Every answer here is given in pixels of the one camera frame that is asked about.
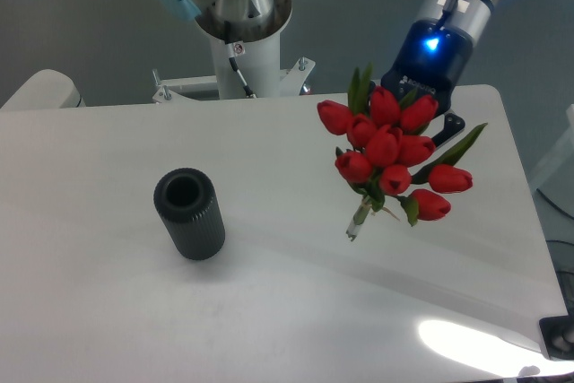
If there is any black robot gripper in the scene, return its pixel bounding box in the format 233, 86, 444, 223
380, 20, 474, 148

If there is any red tulip bouquet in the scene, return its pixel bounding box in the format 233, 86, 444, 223
317, 66, 485, 240

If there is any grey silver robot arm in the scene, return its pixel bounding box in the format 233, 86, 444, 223
155, 0, 499, 144

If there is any dark grey ribbed vase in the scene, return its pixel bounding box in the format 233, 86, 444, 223
153, 168, 225, 261

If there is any white object at right edge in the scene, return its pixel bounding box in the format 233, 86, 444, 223
528, 105, 573, 196

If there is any black device at table corner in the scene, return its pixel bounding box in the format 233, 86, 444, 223
539, 316, 573, 361

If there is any white chair back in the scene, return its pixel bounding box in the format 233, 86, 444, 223
1, 69, 86, 112

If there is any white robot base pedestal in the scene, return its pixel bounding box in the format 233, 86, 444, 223
152, 36, 316, 104

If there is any black cable on pedestal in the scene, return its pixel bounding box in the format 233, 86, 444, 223
227, 56, 258, 100

